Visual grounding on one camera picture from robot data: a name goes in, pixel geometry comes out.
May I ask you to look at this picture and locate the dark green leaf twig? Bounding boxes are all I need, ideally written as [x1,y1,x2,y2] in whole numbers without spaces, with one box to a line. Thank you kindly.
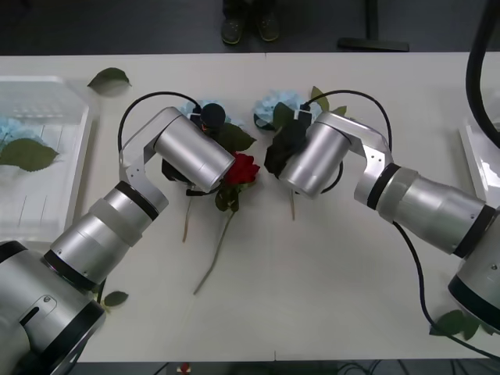
[93,291,130,314]
[428,309,500,341]

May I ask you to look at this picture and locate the red rose with stem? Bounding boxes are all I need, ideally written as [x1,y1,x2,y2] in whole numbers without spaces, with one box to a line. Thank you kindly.
[194,152,261,295]

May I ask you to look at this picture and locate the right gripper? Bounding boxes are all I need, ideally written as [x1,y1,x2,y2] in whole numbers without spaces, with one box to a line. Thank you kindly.
[264,119,309,177]

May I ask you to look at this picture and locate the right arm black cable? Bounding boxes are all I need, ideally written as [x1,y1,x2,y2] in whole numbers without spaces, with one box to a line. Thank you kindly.
[393,221,500,359]

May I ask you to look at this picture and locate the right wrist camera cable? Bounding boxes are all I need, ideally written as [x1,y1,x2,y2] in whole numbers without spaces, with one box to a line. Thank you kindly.
[300,89,393,153]

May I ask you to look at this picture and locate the thick black hose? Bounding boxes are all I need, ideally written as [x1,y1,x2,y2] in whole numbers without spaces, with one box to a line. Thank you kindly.
[466,0,500,146]

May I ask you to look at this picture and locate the large loose green leaf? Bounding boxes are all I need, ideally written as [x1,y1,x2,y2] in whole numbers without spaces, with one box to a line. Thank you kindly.
[0,138,60,173]

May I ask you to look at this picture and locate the person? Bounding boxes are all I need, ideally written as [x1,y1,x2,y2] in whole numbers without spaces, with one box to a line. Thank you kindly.
[220,0,280,45]

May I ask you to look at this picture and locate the shallow white box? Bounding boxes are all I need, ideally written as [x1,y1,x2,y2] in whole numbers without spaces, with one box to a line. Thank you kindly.
[0,75,98,245]
[459,115,500,200]

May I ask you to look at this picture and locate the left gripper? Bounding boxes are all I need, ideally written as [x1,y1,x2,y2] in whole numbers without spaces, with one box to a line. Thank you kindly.
[201,102,227,136]

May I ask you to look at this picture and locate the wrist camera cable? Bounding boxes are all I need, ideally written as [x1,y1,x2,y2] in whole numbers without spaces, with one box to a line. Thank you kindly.
[300,89,393,153]
[118,91,202,157]

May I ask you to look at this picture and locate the single dark green leaf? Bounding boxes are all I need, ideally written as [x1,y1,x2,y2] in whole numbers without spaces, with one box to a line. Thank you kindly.
[87,66,133,97]

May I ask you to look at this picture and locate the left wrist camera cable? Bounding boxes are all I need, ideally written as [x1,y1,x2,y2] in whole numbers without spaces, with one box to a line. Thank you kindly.
[118,91,202,157]

